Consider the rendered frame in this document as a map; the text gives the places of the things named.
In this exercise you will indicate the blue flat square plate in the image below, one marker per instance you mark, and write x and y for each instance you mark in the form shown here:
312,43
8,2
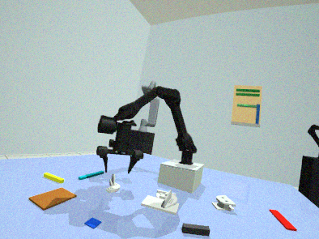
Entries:
92,222

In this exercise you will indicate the red flat bar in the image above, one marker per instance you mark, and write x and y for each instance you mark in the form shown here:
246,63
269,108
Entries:
286,224

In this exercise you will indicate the yellow rectangular bar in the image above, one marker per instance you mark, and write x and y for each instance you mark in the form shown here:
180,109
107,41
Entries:
53,178

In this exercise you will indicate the brown flat plate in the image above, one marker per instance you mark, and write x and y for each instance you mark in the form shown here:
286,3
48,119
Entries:
52,198

